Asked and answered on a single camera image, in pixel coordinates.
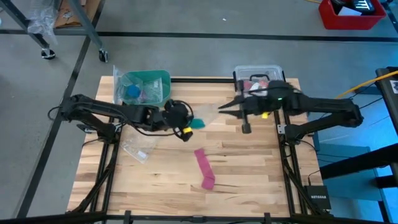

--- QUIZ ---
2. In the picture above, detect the green plastic bin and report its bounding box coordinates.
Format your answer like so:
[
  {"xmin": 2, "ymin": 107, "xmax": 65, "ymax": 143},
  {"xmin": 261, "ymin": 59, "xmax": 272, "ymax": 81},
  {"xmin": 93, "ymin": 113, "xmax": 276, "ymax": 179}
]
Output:
[{"xmin": 119, "ymin": 70, "xmax": 172, "ymax": 109}]

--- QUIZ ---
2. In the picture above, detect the black metal crossbeam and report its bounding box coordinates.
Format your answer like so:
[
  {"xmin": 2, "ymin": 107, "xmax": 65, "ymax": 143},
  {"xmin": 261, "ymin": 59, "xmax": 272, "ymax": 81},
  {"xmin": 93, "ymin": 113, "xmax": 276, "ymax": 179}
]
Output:
[{"xmin": 320, "ymin": 144, "xmax": 398, "ymax": 180}]

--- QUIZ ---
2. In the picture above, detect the clear lidded storage box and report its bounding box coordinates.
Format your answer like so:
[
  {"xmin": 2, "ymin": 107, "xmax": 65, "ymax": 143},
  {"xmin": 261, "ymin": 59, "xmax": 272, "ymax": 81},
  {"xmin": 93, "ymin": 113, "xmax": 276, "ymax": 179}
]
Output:
[{"xmin": 233, "ymin": 64, "xmax": 285, "ymax": 96}]

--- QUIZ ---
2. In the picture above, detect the black device in crate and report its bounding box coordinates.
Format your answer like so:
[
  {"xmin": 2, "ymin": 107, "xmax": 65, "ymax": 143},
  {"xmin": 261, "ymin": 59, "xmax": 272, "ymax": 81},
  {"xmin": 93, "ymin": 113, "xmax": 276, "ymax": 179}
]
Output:
[{"xmin": 330, "ymin": 0, "xmax": 377, "ymax": 15}]

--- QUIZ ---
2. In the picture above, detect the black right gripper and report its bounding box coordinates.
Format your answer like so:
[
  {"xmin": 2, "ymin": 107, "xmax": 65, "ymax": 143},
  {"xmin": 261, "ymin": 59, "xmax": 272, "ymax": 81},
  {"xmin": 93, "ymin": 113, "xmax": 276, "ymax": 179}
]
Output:
[{"xmin": 218, "ymin": 81, "xmax": 282, "ymax": 134}]

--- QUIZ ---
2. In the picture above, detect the blue bandage roll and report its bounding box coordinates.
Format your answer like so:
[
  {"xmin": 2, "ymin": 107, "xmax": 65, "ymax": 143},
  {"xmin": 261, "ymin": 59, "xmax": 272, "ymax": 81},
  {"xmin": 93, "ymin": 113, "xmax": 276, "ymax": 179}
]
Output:
[{"xmin": 127, "ymin": 84, "xmax": 141, "ymax": 98}]

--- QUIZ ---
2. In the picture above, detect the yellow cable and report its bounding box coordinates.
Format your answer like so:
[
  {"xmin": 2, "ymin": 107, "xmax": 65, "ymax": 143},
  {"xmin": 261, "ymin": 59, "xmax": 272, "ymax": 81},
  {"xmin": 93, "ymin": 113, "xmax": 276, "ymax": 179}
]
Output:
[{"xmin": 335, "ymin": 70, "xmax": 398, "ymax": 100}]

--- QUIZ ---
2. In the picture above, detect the black aluminium rail frame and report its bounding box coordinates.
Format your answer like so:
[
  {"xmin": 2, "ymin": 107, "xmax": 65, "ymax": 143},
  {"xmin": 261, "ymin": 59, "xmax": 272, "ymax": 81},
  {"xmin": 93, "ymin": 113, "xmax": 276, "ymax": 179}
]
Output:
[{"xmin": 0, "ymin": 77, "xmax": 398, "ymax": 224}]

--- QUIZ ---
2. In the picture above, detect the crumpled clear plastic wrap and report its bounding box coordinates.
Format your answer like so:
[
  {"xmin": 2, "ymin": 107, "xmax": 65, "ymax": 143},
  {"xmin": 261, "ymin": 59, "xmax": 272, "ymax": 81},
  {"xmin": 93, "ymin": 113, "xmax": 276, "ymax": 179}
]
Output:
[{"xmin": 27, "ymin": 5, "xmax": 60, "ymax": 45}]

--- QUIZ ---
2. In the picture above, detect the clear bag with rolls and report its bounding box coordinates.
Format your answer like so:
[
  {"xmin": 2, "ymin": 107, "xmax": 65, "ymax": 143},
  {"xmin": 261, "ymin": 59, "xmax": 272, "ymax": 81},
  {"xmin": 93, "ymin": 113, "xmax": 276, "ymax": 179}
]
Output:
[{"xmin": 113, "ymin": 65, "xmax": 164, "ymax": 108}]

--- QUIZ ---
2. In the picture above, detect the green elastic bandage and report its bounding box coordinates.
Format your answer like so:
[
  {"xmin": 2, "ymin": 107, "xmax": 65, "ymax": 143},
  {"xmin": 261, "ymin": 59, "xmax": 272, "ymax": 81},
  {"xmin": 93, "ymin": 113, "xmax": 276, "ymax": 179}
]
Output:
[{"xmin": 189, "ymin": 118, "xmax": 206, "ymax": 130}]

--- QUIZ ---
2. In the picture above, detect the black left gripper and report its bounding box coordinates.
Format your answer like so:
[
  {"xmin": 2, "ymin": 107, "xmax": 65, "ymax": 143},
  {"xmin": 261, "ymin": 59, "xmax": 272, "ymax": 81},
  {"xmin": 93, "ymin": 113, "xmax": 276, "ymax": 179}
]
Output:
[{"xmin": 145, "ymin": 99, "xmax": 195, "ymax": 143}]

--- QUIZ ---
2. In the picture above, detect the black Netgear network switch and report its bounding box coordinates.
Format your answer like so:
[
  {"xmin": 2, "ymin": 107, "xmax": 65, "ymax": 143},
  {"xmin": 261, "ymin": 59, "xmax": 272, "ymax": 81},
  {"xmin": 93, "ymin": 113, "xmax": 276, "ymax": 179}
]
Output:
[{"xmin": 303, "ymin": 185, "xmax": 333, "ymax": 211}]

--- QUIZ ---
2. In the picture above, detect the grey metal cart frame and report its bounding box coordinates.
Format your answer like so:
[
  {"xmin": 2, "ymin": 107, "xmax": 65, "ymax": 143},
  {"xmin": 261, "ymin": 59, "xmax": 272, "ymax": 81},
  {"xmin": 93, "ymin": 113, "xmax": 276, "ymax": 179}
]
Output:
[{"xmin": 0, "ymin": 0, "xmax": 109, "ymax": 63}]

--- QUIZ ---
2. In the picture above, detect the red plastic crate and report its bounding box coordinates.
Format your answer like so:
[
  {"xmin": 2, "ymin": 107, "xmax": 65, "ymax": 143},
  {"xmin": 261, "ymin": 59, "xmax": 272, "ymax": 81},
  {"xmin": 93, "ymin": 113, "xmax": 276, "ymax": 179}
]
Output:
[{"xmin": 318, "ymin": 0, "xmax": 387, "ymax": 31}]

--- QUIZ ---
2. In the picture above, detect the red bandage roll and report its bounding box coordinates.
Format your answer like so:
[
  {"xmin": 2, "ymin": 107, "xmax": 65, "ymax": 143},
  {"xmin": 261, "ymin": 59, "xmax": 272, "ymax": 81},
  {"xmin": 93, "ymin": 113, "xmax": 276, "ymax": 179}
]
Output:
[{"xmin": 243, "ymin": 80, "xmax": 269, "ymax": 91}]

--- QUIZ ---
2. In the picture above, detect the magenta elastic bandage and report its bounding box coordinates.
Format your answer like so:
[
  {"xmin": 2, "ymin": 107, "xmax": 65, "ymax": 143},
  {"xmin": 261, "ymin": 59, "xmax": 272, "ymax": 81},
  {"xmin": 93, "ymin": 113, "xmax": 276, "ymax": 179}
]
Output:
[{"xmin": 193, "ymin": 147, "xmax": 216, "ymax": 191}]

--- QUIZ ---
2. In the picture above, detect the black floor cable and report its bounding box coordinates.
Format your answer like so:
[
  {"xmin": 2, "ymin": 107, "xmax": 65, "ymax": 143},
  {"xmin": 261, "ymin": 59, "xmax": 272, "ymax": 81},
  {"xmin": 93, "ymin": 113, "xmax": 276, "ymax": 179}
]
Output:
[{"xmin": 360, "ymin": 96, "xmax": 384, "ymax": 108}]

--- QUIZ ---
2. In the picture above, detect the brown cardboard box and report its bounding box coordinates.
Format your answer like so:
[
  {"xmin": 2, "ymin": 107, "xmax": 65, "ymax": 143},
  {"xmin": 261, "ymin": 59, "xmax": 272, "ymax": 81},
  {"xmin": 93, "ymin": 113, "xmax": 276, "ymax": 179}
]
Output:
[{"xmin": 54, "ymin": 0, "xmax": 101, "ymax": 30}]

